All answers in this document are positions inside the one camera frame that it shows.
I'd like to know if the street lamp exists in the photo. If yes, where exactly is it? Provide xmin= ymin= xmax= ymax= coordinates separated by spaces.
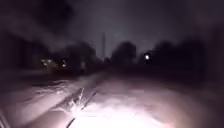
xmin=143 ymin=51 xmax=152 ymax=64

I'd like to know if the building with lit windows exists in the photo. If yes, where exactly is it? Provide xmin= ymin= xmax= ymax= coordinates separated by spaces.
xmin=36 ymin=56 xmax=71 ymax=70

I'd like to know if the tall pole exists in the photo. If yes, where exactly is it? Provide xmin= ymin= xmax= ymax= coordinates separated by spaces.
xmin=100 ymin=32 xmax=107 ymax=61

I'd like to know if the dark row of trees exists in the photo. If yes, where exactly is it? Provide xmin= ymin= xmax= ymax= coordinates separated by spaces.
xmin=149 ymin=38 xmax=224 ymax=78

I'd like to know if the pale paved path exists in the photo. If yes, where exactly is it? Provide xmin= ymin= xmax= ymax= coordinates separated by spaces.
xmin=33 ymin=71 xmax=214 ymax=128

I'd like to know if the round dark tree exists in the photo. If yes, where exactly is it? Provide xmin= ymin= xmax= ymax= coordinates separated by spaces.
xmin=110 ymin=40 xmax=138 ymax=66

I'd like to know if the grey asphalt road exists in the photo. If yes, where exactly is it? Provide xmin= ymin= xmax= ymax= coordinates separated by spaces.
xmin=0 ymin=71 xmax=101 ymax=128

